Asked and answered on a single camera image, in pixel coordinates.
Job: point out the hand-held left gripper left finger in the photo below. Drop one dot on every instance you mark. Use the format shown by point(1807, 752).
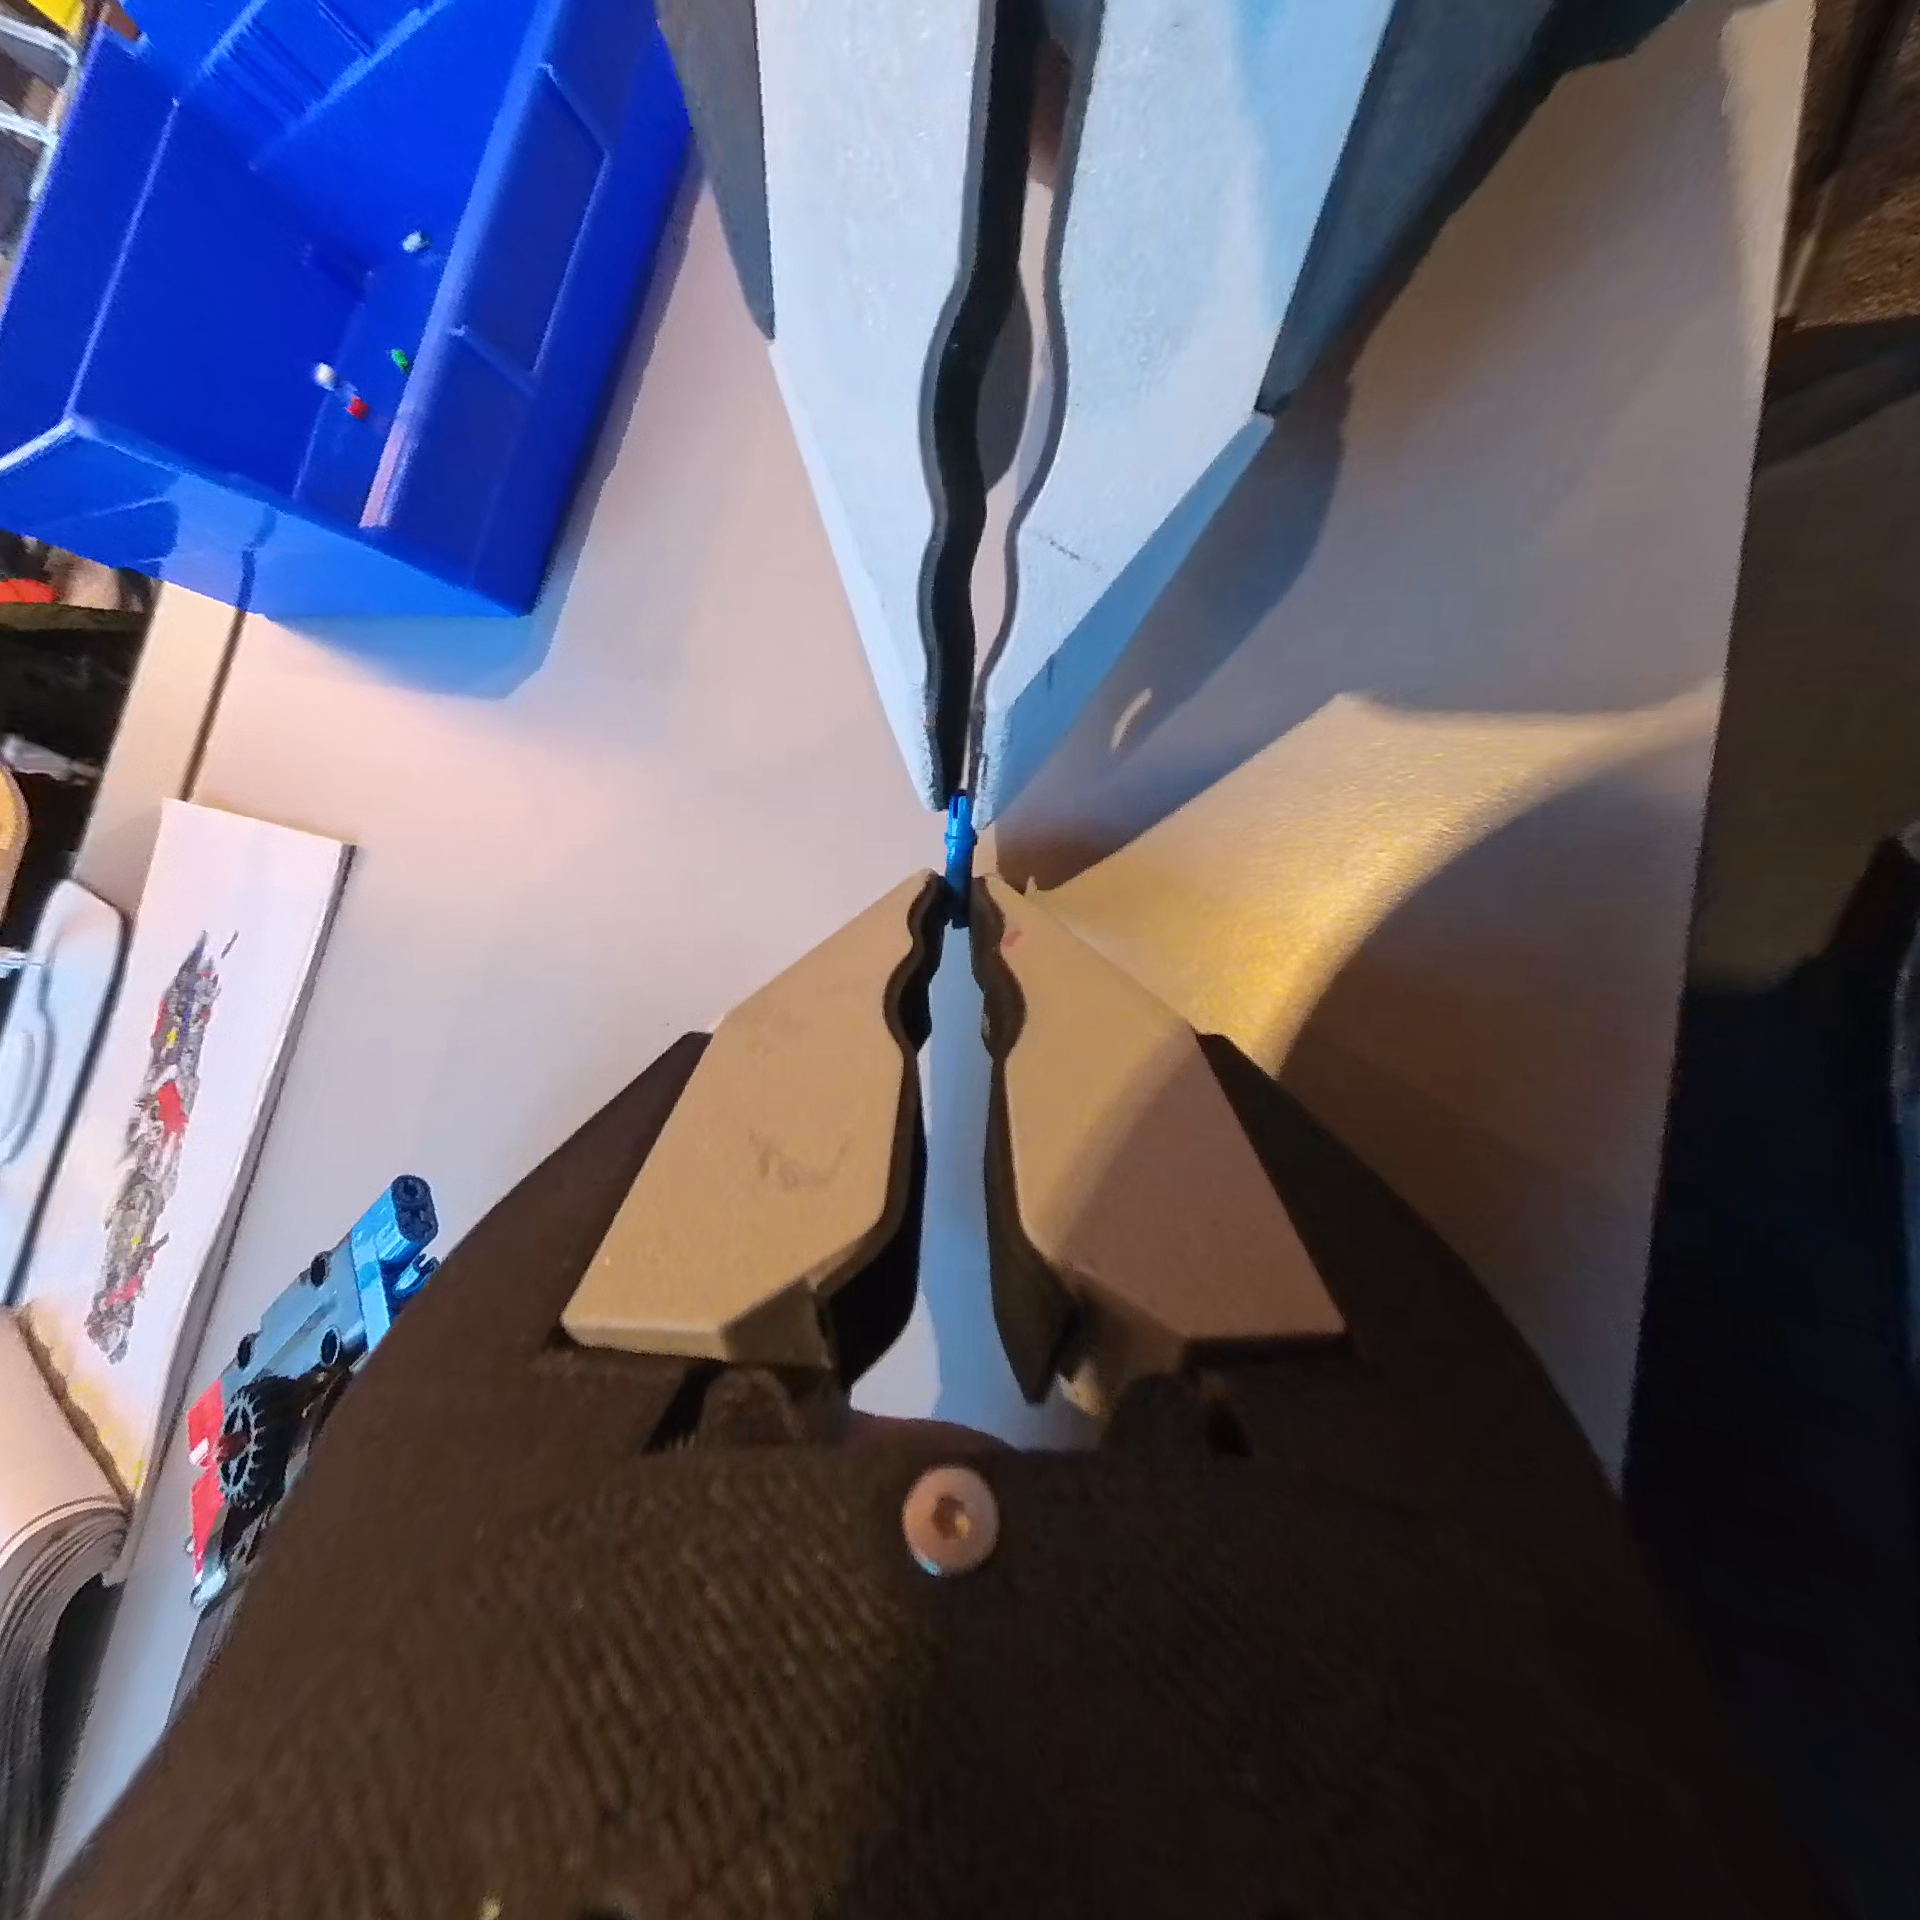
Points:
point(735, 1170)

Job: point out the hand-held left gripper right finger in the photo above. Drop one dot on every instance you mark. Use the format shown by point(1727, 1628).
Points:
point(1172, 1185)

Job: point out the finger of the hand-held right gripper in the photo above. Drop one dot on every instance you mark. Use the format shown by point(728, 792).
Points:
point(856, 224)
point(1184, 224)

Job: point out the blue toy pin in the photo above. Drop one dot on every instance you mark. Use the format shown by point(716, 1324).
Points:
point(957, 848)

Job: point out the toy brick car model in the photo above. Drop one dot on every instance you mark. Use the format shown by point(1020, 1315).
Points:
point(323, 1319)

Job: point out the instruction booklet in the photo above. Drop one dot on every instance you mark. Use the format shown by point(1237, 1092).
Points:
point(254, 931)

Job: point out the blue storage bin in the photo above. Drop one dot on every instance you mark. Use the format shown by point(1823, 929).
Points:
point(149, 224)

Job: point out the grey desk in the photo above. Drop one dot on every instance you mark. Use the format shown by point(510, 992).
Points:
point(599, 751)

